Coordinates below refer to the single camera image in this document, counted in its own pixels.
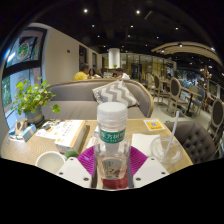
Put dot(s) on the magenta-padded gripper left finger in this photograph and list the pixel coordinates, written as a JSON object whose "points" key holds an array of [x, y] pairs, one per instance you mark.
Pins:
{"points": [[75, 170]]}

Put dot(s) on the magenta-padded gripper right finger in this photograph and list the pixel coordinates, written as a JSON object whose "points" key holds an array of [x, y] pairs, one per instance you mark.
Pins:
{"points": [[149, 170]]}

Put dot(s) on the clear plastic water bottle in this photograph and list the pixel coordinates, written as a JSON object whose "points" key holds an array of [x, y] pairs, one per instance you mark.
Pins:
{"points": [[112, 153]]}

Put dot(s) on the clear glass with straw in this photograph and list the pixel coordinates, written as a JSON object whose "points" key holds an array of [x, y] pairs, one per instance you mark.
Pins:
{"points": [[165, 151]]}

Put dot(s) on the white mug with green print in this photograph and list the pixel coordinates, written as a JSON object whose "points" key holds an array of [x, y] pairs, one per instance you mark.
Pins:
{"points": [[50, 161]]}

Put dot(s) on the white paper napkin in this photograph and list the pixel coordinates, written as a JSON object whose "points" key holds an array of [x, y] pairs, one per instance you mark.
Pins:
{"points": [[141, 145]]}

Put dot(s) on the white rectangular box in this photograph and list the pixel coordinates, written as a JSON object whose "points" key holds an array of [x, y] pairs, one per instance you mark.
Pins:
{"points": [[71, 141]]}

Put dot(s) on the flat round red coaster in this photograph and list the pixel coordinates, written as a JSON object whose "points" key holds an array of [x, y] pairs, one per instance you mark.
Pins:
{"points": [[115, 184]]}

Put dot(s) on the yellow square sticker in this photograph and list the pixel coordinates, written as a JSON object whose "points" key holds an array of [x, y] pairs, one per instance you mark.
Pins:
{"points": [[154, 124]]}

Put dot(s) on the grey tufted chair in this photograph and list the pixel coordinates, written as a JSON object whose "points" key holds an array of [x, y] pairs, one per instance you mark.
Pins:
{"points": [[196, 140]]}

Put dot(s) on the small light blue box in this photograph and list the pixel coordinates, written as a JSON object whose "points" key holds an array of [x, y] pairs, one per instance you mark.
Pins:
{"points": [[29, 132]]}

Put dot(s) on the grey curved sofa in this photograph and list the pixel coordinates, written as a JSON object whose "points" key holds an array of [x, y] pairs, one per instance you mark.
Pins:
{"points": [[70, 100]]}

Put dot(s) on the group of dining chairs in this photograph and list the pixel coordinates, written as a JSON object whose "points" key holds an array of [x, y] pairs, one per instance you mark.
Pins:
{"points": [[175, 91]]}

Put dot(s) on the green potted plant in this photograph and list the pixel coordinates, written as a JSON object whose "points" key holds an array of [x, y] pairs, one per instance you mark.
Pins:
{"points": [[31, 98]]}

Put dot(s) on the grey zigzag cushion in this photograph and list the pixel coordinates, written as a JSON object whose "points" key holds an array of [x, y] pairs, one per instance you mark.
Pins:
{"points": [[115, 93]]}

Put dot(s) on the person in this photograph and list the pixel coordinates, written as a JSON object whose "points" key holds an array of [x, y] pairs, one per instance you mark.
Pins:
{"points": [[81, 75], [92, 74], [122, 75]]}

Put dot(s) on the white round column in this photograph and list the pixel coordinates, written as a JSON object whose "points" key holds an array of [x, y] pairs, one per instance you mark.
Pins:
{"points": [[114, 58]]}

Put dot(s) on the window with coloured decals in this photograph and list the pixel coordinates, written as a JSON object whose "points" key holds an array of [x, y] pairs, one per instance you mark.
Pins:
{"points": [[21, 56]]}

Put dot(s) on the group of ceiling lights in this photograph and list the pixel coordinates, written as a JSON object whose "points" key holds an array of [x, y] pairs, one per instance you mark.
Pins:
{"points": [[137, 12]]}

